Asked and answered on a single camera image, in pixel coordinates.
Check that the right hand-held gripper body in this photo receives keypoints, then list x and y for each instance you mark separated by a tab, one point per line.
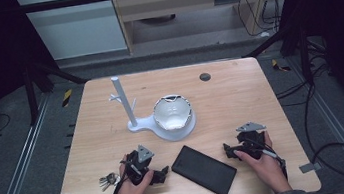
253	140

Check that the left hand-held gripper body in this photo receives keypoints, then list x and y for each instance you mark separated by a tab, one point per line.
136	170

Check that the bunch of silver keys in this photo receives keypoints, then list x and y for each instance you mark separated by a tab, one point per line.
109	180

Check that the black leather wallet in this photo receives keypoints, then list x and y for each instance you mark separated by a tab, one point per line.
203	172

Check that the white bowl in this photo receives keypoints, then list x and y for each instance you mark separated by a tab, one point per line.
172	113

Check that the white key stand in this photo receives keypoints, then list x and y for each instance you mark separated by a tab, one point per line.
122	97

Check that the person's right hand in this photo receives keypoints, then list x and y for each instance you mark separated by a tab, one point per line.
270	171

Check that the grey round table grommet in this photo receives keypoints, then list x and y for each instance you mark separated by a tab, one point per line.
205	76

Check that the yellow black striped tape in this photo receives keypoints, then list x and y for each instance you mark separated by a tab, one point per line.
66	97
279	66

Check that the black metal stand leg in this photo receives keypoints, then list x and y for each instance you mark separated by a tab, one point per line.
30	95
304	56

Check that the white cabinet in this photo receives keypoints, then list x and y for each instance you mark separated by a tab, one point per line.
77	29

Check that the light wooden desk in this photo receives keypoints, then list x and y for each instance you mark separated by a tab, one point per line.
180	0

